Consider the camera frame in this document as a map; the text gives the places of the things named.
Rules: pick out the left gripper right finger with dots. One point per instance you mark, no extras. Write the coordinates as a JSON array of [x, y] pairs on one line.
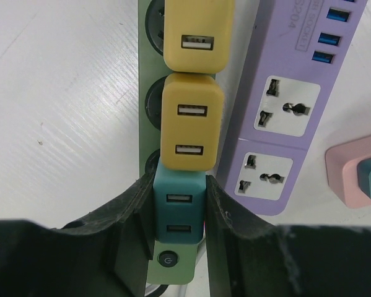
[[248, 256]]

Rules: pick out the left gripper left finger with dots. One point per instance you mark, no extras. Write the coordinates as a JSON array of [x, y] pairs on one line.
[[104, 253]]

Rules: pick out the yellow charger plug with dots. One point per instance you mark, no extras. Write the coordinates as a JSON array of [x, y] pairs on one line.
[[192, 107], [197, 35]]

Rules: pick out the green power strip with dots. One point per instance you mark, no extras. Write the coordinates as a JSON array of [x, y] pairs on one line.
[[171, 264]]

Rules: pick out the pink power strip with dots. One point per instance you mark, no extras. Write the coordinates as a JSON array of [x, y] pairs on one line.
[[341, 168]]

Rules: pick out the purple power strip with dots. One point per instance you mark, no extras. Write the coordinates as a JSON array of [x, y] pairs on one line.
[[294, 57]]

